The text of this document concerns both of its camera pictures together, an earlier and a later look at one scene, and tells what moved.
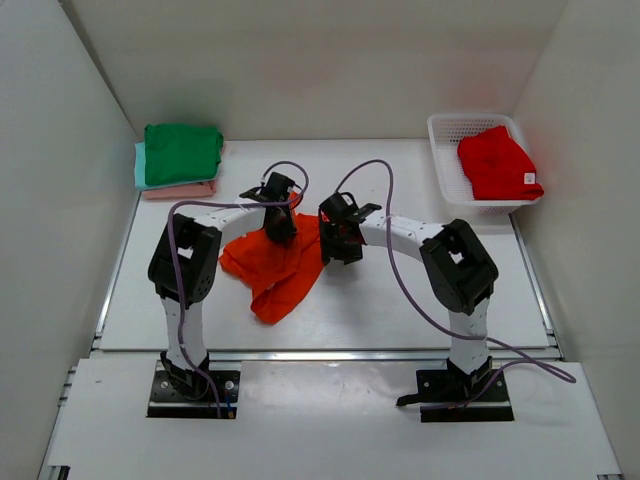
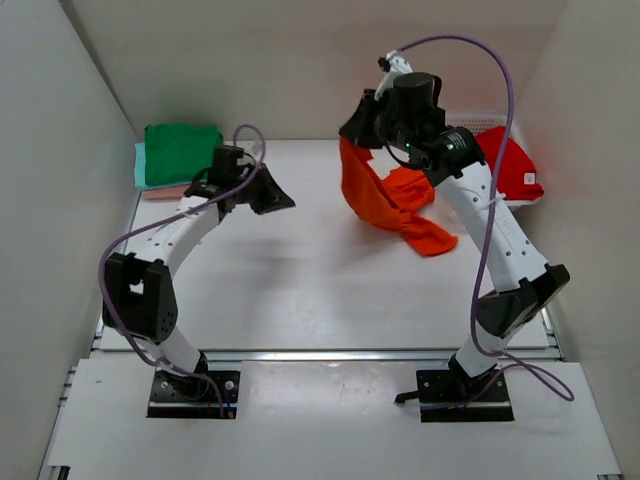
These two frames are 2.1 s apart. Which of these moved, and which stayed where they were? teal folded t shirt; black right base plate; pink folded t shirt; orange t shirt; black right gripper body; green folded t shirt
Moved: black right gripper body; orange t shirt
Stayed: green folded t shirt; teal folded t shirt; black right base plate; pink folded t shirt
